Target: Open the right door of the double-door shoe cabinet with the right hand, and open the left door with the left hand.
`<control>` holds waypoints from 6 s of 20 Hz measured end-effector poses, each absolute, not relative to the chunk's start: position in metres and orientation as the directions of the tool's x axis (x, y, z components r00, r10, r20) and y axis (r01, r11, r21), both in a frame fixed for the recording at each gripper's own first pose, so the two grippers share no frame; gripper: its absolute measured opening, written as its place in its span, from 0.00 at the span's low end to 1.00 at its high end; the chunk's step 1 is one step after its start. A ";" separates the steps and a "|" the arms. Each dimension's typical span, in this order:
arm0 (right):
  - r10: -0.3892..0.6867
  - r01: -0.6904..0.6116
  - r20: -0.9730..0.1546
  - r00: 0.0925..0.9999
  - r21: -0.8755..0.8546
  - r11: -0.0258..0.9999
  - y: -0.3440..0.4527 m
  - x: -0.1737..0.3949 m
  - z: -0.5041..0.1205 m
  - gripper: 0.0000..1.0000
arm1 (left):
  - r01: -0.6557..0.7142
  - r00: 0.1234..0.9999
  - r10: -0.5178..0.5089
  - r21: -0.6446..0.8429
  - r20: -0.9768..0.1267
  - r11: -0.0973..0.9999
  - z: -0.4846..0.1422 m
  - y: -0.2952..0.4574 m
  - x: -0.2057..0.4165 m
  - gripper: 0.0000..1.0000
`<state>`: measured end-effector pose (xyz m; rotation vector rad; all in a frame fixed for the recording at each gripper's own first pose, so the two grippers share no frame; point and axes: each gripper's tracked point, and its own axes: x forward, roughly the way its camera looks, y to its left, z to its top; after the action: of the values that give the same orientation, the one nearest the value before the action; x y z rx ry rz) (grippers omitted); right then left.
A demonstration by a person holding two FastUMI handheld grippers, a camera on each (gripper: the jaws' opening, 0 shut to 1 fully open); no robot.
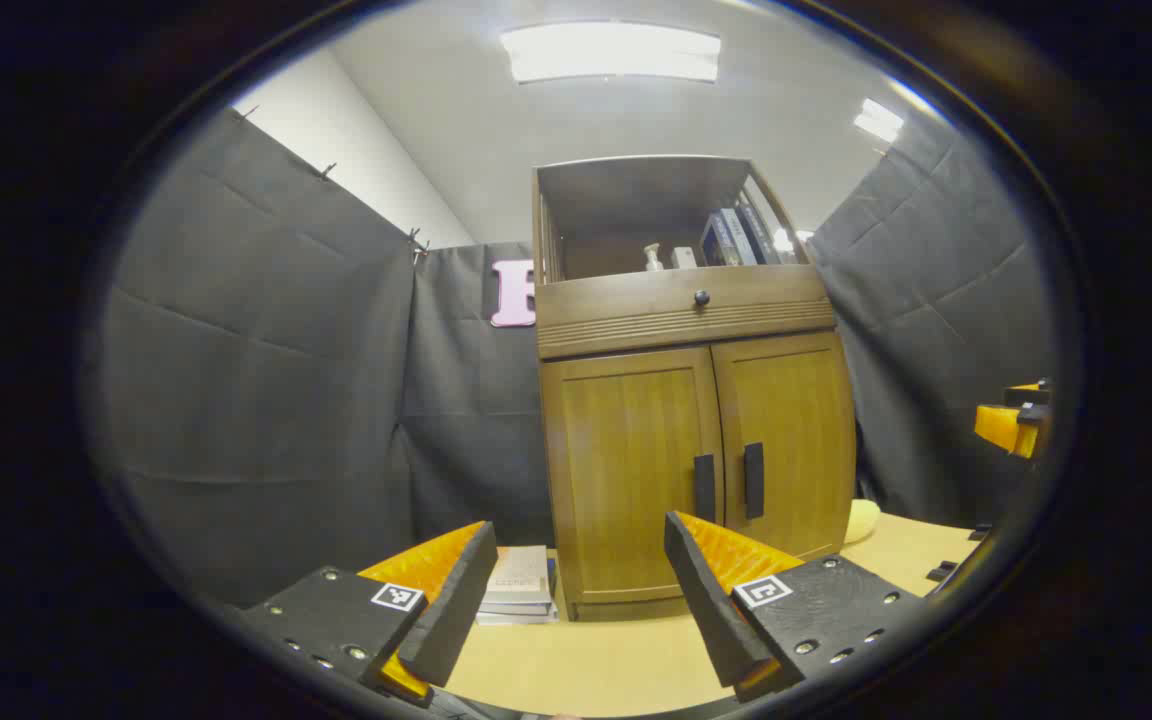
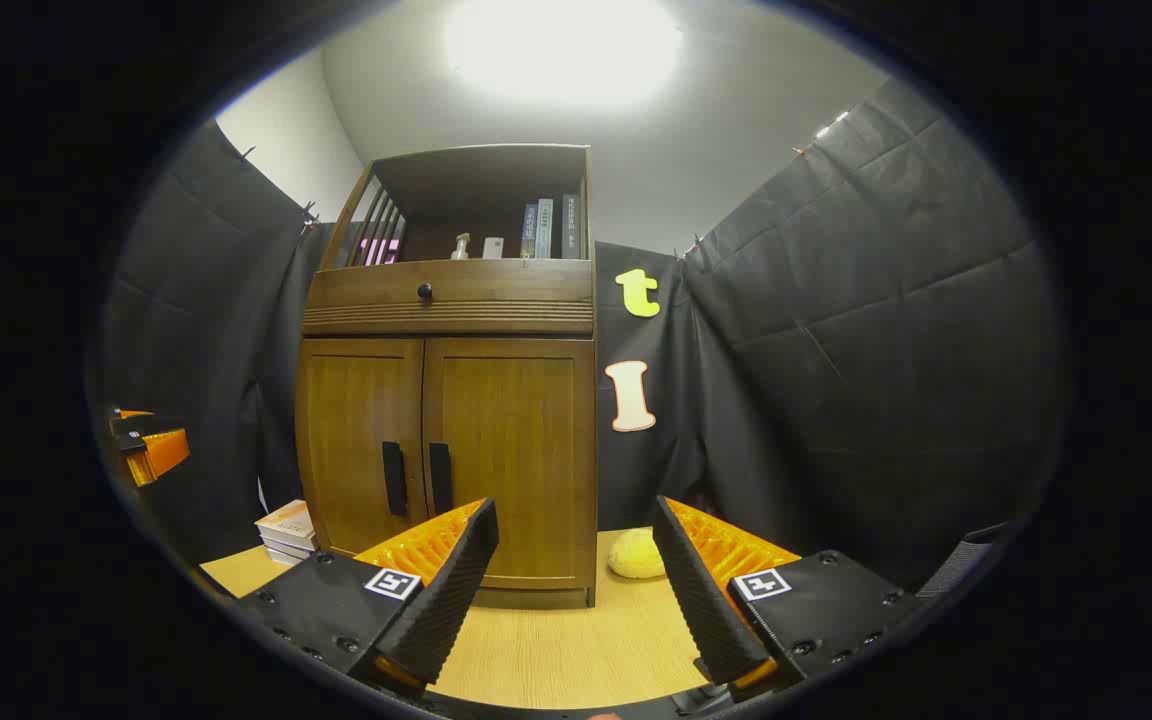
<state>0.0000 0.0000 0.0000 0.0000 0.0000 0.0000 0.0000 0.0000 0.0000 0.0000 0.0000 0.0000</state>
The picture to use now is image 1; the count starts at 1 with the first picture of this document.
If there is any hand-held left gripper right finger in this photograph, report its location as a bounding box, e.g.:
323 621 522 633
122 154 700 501
663 511 929 703

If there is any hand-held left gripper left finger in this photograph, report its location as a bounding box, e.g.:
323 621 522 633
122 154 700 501
236 520 499 709

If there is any wooden cabinet door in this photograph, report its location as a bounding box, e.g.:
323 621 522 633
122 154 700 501
540 346 727 606
711 331 857 561

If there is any wooden double-door shoe cabinet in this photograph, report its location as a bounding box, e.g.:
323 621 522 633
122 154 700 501
532 154 858 623

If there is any wooden cabinet drawer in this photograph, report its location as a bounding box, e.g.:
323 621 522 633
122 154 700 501
534 264 837 361

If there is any grey thin book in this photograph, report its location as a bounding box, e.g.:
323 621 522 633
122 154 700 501
481 590 557 616

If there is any beige cover book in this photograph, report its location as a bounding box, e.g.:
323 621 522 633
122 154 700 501
485 545 550 604

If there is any black backdrop cloth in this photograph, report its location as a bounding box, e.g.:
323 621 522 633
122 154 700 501
96 105 1057 611

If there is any dark navy book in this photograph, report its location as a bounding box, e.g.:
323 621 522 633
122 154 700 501
736 203 783 265

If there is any light grey-blue book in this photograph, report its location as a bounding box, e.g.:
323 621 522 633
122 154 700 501
721 208 759 266

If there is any small ceiling light panel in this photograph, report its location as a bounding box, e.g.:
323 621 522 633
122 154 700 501
853 97 906 144

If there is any dark grey book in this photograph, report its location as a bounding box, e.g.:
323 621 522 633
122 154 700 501
701 213 742 268

